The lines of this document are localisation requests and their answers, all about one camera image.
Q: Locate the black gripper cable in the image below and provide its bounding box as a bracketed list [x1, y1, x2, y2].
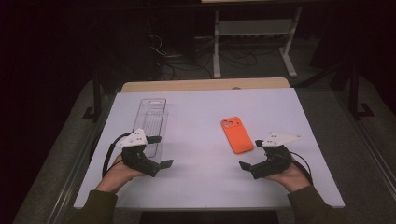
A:
[102, 132, 134, 179]
[288, 150, 314, 186]

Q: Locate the tangle of black cables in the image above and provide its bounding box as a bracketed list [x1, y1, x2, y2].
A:
[148, 34, 272, 80]

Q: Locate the person's left hand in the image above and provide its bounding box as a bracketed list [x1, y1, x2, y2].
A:
[95, 153, 148, 195]

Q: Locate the light wooden table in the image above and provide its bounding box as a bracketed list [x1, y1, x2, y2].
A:
[120, 77, 291, 93]

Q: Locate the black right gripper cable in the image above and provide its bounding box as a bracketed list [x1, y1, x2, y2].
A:
[288, 150, 314, 186]

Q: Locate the grey metal rail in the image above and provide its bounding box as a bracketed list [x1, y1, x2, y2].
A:
[337, 91, 396, 194]
[46, 92, 116, 224]

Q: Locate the clear plastic box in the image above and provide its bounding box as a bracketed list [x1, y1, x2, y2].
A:
[133, 97, 169, 164]

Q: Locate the black metal stand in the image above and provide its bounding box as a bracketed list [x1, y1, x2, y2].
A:
[82, 71, 104, 120]
[348, 59, 376, 120]

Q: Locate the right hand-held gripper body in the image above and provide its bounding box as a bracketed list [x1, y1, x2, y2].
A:
[250, 132, 303, 180]

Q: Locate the person's right hand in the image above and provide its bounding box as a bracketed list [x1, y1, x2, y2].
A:
[265, 157, 312, 194]

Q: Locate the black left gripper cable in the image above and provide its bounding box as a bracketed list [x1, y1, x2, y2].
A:
[102, 132, 134, 179]

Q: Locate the white metal desk frame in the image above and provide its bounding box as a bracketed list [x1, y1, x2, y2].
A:
[213, 7, 304, 78]

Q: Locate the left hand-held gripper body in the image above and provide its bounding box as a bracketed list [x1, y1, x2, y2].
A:
[115, 127, 162, 178]

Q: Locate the orange phone case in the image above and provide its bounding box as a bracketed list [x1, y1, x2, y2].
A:
[220, 116, 255, 155]

